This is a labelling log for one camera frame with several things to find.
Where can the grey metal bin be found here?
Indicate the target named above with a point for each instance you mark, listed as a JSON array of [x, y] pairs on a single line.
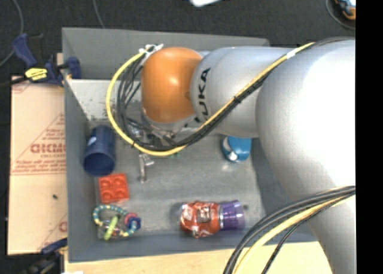
[[185, 183]]

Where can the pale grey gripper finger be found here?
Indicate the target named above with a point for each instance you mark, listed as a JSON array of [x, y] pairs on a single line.
[[143, 171], [150, 162]]

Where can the orange bottle with purple cap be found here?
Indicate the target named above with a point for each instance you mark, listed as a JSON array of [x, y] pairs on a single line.
[[206, 219]]

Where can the blue and white bottle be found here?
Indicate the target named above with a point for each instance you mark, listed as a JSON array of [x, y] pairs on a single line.
[[237, 148]]

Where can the dark blue cup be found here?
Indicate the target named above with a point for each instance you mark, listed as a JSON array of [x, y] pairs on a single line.
[[100, 153]]

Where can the brown cardboard board, red print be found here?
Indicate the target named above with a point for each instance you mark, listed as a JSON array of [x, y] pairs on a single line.
[[36, 177]]

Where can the orange toy brick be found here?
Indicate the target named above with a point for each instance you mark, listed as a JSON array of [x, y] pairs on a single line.
[[113, 188]]

